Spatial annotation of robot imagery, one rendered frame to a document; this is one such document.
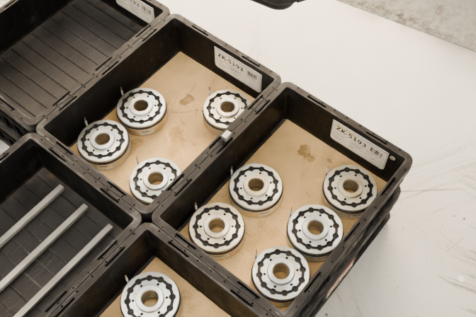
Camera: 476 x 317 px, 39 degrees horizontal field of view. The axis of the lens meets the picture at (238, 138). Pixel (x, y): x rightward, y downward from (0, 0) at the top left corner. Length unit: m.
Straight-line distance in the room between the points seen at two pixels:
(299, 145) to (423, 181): 0.31
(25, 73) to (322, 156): 0.67
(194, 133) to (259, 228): 0.25
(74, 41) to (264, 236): 0.65
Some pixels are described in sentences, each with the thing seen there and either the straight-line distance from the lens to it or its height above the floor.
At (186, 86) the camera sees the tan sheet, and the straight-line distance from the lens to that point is 1.45.
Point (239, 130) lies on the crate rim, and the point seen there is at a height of 0.93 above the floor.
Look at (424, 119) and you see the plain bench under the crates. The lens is 1.61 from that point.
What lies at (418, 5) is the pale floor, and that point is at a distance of 2.88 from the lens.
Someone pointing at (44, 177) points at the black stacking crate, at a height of 0.83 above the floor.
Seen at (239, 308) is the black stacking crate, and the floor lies 0.90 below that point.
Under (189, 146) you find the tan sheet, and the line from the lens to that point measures 1.36.
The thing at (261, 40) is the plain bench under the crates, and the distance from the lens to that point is 1.71.
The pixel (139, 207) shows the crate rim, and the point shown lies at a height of 0.93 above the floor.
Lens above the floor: 1.96
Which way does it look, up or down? 56 degrees down
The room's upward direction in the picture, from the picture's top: 1 degrees counter-clockwise
